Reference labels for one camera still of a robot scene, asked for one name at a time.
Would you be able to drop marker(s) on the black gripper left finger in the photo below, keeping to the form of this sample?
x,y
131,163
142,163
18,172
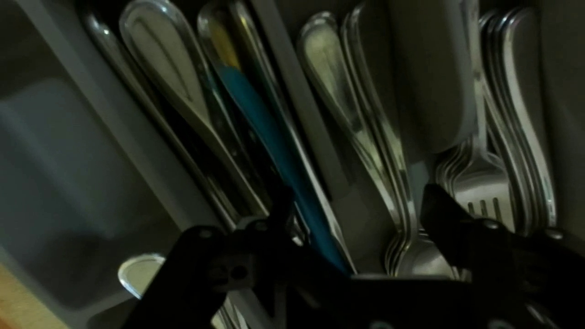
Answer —
x,y
281,212

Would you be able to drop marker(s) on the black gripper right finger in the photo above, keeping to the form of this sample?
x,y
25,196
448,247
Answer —
x,y
453,225

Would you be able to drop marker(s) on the blue plastic knife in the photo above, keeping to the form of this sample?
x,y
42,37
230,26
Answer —
x,y
267,134

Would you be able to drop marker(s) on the grey plastic utensil tray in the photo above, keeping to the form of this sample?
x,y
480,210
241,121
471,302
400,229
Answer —
x,y
65,183

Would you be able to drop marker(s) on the steel fork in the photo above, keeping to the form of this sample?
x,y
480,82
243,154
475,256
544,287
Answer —
x,y
480,183
530,134

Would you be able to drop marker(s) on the steel spoon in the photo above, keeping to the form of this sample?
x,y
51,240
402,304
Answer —
x,y
380,121
331,73
140,274

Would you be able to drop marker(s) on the silver spoons left compartment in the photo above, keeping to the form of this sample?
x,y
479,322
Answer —
x,y
120,66

